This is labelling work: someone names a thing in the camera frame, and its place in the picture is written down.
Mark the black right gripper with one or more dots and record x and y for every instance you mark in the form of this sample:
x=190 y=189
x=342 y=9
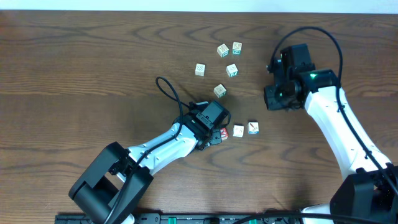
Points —
x=272 y=103

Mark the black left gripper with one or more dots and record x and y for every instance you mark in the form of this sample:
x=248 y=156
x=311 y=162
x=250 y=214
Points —
x=213 y=137

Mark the red letter A wooden block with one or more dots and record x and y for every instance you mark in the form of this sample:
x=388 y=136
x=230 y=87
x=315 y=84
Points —
x=223 y=134

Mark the yellow wooden block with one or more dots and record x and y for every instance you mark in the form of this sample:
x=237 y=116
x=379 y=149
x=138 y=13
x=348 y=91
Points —
x=238 y=131

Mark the yellow blue letter K block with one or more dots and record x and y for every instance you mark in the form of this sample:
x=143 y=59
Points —
x=253 y=128

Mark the red number 8 wooden block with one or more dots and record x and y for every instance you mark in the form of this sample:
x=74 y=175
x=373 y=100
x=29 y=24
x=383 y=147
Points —
x=200 y=69

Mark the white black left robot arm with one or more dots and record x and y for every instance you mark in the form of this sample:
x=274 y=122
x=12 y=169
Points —
x=110 y=188

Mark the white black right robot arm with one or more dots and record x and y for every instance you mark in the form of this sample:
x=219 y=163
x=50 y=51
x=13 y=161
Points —
x=369 y=188

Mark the green trimmed wooden block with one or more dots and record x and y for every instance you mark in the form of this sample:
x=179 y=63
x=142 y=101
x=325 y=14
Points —
x=219 y=90

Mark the wooden block green side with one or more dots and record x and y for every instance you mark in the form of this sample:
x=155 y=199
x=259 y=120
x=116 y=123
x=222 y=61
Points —
x=232 y=70

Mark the green letter Z wooden block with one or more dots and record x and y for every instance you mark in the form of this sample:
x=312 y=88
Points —
x=237 y=48

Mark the letter B wooden block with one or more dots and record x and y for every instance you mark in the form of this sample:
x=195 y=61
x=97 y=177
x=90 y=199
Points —
x=222 y=50

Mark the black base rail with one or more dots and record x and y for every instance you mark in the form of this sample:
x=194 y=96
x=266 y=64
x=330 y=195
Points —
x=155 y=218

